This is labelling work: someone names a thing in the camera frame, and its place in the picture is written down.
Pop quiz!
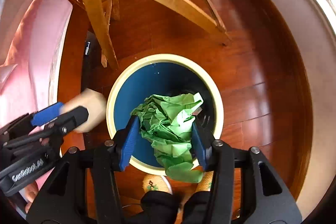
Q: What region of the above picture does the green paper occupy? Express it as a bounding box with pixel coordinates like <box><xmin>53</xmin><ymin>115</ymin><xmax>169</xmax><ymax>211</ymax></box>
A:
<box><xmin>131</xmin><ymin>93</ymin><xmax>203</xmax><ymax>183</ymax></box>

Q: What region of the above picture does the beige small paper box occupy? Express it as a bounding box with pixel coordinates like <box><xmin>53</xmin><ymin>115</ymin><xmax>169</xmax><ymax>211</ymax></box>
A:
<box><xmin>60</xmin><ymin>89</ymin><xmax>106</xmax><ymax>133</ymax></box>

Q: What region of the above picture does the person's left hand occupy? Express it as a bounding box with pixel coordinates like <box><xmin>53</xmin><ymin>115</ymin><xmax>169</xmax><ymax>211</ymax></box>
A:
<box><xmin>24</xmin><ymin>182</ymin><xmax>39</xmax><ymax>213</ymax></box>

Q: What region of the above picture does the right yellow knitted slipper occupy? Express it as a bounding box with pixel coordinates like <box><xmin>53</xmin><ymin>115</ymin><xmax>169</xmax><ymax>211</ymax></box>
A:
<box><xmin>195</xmin><ymin>171</ymin><xmax>214</xmax><ymax>192</ymax></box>

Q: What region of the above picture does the yellow knitted slipper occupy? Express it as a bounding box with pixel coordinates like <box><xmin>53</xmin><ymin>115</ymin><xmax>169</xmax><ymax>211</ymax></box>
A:
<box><xmin>195</xmin><ymin>171</ymin><xmax>214</xmax><ymax>192</ymax></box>
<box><xmin>142</xmin><ymin>174</ymin><xmax>173</xmax><ymax>194</ymax></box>

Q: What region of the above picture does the left yellow knitted slipper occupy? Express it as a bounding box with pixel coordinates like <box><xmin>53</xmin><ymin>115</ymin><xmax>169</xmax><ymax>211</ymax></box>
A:
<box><xmin>142</xmin><ymin>174</ymin><xmax>173</xmax><ymax>194</ymax></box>

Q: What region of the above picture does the blue bin with cream rim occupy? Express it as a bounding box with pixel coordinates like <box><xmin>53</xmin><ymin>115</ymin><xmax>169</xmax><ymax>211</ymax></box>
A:
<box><xmin>106</xmin><ymin>54</ymin><xmax>224</xmax><ymax>182</ymax></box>

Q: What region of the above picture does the pink bed cover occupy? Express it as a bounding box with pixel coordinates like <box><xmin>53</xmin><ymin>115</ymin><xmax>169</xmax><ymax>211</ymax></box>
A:
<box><xmin>0</xmin><ymin>0</ymin><xmax>77</xmax><ymax>198</ymax></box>

